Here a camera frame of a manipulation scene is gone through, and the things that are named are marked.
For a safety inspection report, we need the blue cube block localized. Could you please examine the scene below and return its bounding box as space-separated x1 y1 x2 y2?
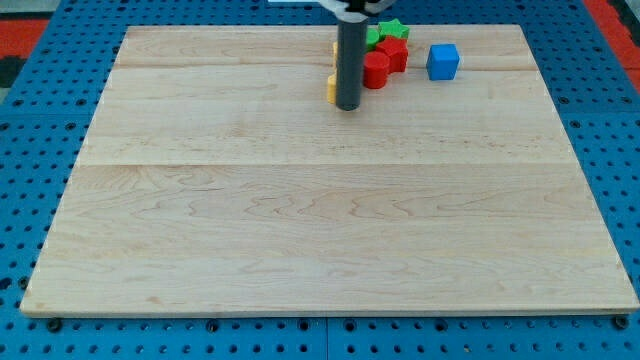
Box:
426 43 460 81

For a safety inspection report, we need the yellow heart block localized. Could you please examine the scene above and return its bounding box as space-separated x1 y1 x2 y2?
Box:
326 73 337 104

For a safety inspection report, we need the red star block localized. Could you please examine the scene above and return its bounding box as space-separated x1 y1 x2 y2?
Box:
376 35 409 73

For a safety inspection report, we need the yellow block behind rod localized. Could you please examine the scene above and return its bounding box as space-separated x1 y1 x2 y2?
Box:
332 41 338 70

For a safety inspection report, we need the light wooden board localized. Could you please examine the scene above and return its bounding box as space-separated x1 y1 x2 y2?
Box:
21 25 639 318

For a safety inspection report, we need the green cylinder block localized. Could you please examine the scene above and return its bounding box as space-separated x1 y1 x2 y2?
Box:
366 28 380 52

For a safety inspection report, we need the white rod mount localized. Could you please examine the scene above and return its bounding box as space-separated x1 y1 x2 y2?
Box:
318 0 394 21

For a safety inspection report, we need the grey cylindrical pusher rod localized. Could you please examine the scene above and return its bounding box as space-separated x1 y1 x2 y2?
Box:
336 18 368 111

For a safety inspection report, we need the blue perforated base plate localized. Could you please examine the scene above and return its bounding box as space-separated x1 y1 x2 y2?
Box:
1 1 639 359

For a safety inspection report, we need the red cylinder block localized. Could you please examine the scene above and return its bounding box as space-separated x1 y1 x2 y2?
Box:
363 51 390 89

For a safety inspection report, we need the green star block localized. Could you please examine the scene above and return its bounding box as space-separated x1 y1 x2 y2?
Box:
377 18 410 40

